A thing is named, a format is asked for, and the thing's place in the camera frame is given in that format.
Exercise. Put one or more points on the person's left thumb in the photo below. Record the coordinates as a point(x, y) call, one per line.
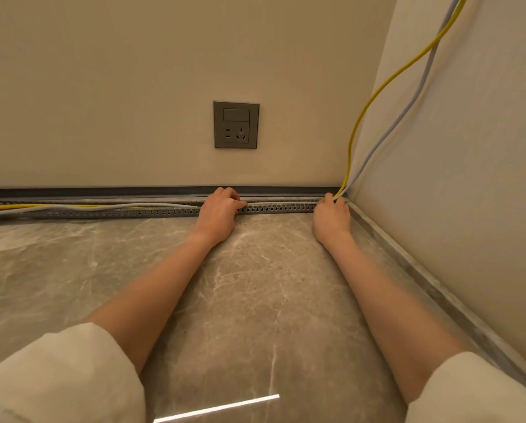
point(239, 206)

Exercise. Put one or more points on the white left sleeve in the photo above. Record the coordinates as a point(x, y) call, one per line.
point(65, 378)

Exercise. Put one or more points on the person's left hand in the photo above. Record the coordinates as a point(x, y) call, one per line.
point(217, 218)

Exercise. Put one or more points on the dark grey baseboard strip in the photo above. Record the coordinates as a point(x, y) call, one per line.
point(113, 189)

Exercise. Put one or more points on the white right sleeve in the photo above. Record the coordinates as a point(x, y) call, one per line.
point(478, 392)

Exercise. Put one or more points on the grey wall socket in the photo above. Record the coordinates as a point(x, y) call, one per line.
point(236, 125)

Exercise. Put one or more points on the grey marble skirting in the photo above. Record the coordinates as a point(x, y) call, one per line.
point(443, 290)

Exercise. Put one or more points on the person's right hand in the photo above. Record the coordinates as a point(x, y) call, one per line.
point(332, 220)

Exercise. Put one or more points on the person's right fingers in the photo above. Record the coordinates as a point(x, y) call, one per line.
point(333, 202)

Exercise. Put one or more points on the white sleeve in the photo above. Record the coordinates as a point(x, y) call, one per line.
point(65, 378)
point(478, 392)

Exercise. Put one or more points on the person's right forearm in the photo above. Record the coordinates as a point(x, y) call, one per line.
point(388, 303)

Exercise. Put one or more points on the person's left forearm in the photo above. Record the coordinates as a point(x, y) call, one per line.
point(157, 290)

